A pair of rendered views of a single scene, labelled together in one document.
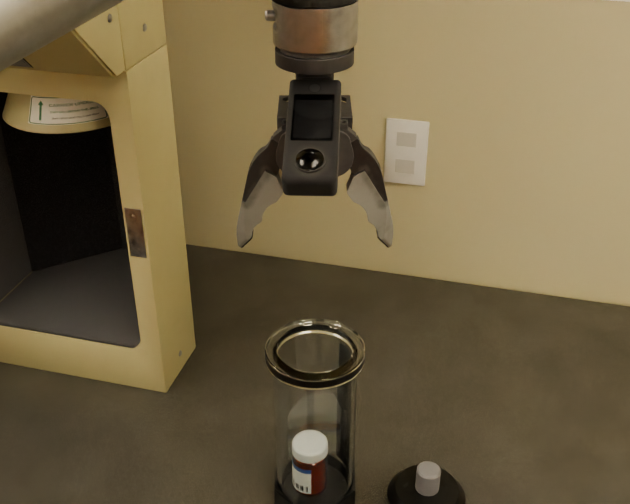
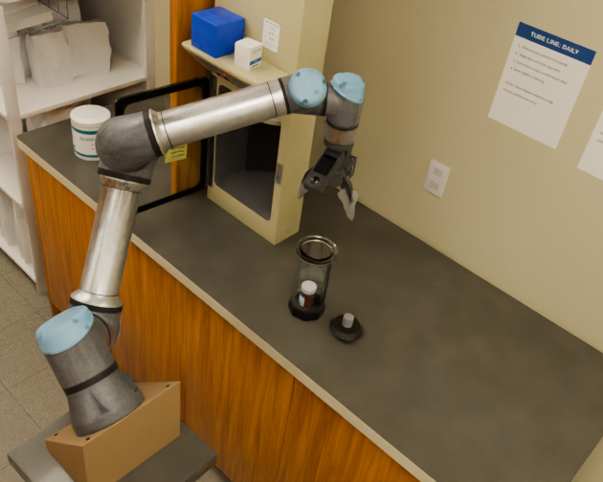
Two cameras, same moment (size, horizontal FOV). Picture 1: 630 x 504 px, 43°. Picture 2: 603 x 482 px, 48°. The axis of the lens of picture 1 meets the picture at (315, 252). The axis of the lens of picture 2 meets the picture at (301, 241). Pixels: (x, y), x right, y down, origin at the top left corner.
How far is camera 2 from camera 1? 95 cm
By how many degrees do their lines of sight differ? 20
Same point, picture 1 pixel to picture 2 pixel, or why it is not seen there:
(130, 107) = (289, 124)
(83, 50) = not seen: hidden behind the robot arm
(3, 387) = (212, 215)
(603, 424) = (450, 340)
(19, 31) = (215, 131)
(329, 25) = (339, 135)
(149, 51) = not seen: hidden behind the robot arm
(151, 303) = (278, 205)
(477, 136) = (471, 185)
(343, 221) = (400, 200)
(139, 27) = not seen: hidden behind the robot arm
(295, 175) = (307, 184)
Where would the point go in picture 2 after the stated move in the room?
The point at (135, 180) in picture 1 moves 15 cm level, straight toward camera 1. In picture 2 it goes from (283, 153) to (269, 181)
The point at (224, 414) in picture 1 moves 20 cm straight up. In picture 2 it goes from (292, 264) to (300, 211)
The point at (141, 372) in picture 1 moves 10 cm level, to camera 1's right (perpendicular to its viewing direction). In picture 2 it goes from (267, 232) to (295, 244)
